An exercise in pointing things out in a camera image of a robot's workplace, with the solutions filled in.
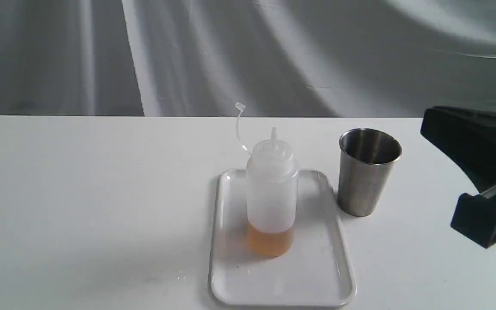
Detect clear plastic squeeze bottle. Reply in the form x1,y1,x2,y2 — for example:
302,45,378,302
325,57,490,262
235,102,300,258

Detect stainless steel cup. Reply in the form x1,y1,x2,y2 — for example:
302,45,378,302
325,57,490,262
337,128,402,217

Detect white plastic tray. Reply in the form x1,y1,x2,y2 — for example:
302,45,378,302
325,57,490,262
208,170,357,308

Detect grey backdrop cloth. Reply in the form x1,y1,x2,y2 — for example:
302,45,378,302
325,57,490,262
0,0,496,117

